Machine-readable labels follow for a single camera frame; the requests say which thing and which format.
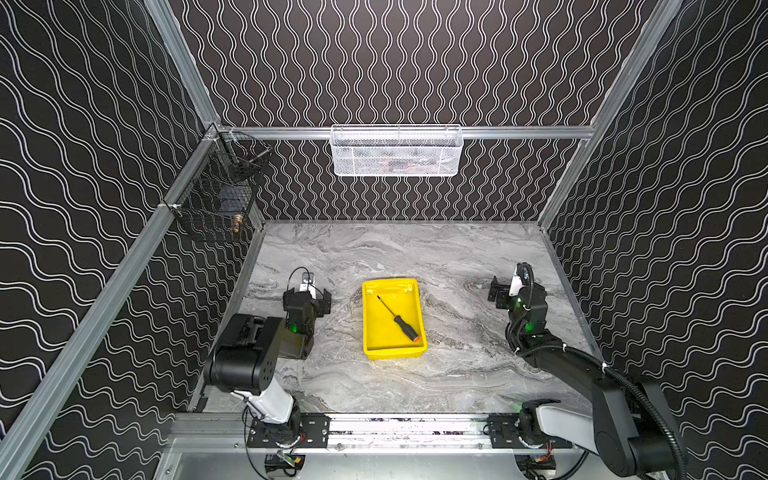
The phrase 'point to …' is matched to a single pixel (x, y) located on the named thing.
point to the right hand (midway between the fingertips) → (518, 279)
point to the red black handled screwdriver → (404, 327)
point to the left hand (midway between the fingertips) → (318, 290)
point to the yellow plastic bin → (392, 319)
